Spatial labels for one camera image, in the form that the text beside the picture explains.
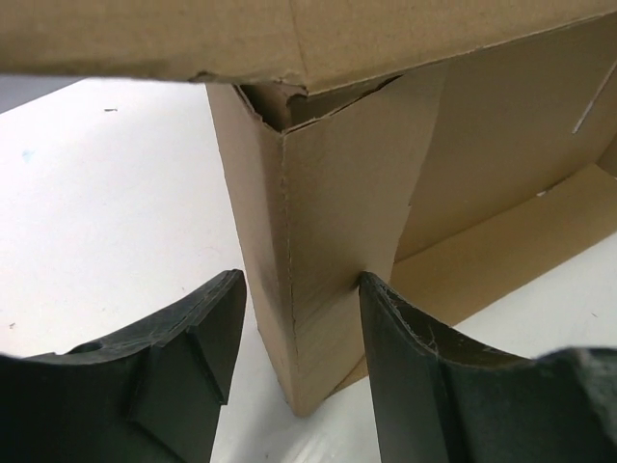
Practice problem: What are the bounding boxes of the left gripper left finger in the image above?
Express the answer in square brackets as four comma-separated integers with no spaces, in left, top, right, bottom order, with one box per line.
[1,269,247,462]

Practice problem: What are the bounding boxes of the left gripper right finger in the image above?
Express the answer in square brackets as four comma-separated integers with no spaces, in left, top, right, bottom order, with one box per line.
[359,272,616,462]

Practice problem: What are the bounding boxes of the large cardboard box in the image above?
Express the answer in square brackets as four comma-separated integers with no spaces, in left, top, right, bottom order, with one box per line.
[1,0,616,417]

